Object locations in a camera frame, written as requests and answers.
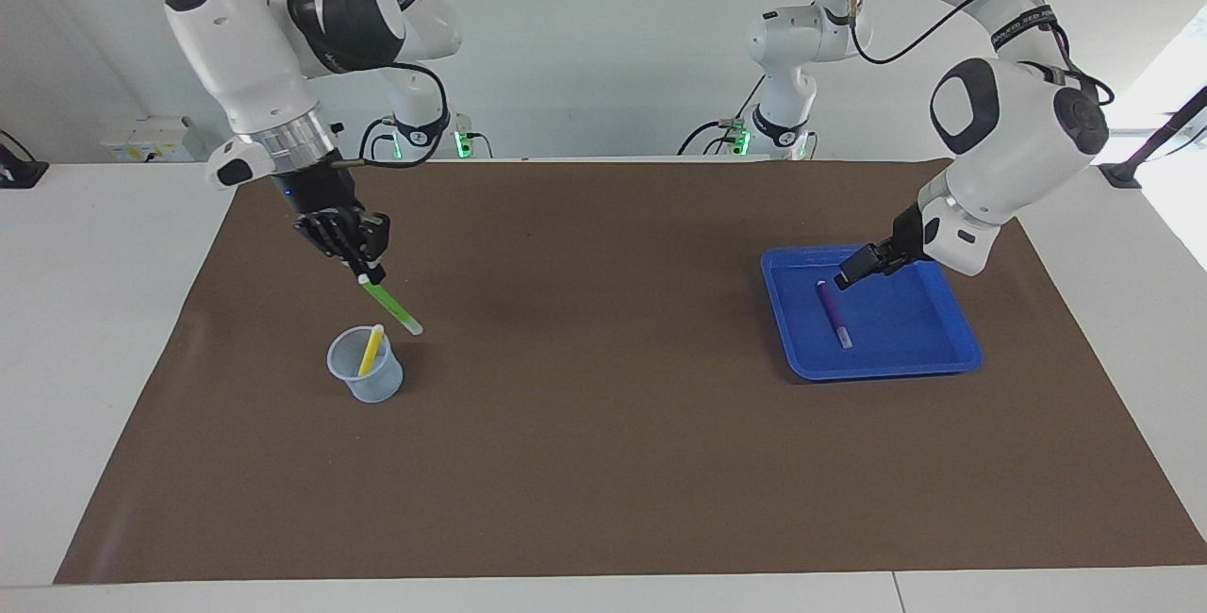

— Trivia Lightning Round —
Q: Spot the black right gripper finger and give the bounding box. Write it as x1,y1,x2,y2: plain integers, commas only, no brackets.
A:
292,209,364,260
351,212,389,286

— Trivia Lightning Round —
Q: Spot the purple pen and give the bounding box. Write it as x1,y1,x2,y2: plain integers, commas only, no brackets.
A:
816,280,853,350

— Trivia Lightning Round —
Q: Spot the green pen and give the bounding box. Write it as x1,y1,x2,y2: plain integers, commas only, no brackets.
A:
358,275,424,337

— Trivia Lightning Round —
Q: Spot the yellow pen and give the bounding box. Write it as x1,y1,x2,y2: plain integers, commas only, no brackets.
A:
357,323,386,377

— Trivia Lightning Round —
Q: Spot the blue plastic tray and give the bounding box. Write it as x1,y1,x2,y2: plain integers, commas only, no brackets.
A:
760,242,984,381

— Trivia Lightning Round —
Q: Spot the translucent plastic cup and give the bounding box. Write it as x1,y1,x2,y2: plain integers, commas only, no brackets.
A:
326,325,405,404

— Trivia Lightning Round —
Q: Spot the white socket box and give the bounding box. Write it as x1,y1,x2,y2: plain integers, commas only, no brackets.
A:
101,116,207,163

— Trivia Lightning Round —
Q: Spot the black angled stand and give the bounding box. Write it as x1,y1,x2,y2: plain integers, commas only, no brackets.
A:
1099,85,1207,190

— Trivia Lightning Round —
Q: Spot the small black table clamp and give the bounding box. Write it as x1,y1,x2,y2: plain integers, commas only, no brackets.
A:
0,130,50,190

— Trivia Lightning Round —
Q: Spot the brown table mat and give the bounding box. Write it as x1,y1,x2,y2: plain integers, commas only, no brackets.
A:
54,158,1207,586

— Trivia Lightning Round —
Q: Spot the black right base cable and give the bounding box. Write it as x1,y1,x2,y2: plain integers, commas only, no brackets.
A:
358,116,402,161

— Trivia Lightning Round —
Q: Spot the black base cable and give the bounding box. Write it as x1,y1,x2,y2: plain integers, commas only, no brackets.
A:
358,116,402,161
677,75,767,157

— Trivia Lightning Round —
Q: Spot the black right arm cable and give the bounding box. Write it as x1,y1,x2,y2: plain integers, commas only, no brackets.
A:
335,61,452,171

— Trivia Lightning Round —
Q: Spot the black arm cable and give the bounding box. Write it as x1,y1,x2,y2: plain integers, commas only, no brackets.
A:
335,61,452,171
847,0,1114,107

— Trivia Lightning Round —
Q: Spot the black left base cable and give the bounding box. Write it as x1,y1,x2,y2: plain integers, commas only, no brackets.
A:
677,75,767,157

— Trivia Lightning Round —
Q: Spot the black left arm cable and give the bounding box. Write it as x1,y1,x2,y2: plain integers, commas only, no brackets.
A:
847,0,1114,107

